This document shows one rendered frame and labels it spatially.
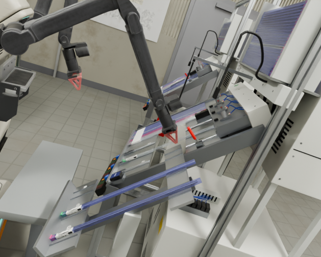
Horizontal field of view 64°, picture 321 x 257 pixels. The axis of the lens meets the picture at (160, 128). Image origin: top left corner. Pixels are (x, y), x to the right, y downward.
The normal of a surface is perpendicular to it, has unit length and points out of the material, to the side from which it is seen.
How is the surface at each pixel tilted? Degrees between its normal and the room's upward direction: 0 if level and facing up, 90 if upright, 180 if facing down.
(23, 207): 0
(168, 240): 90
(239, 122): 90
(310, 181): 90
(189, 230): 0
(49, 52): 90
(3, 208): 0
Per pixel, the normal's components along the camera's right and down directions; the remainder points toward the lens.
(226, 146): -0.09, 0.34
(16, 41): 0.31, 0.60
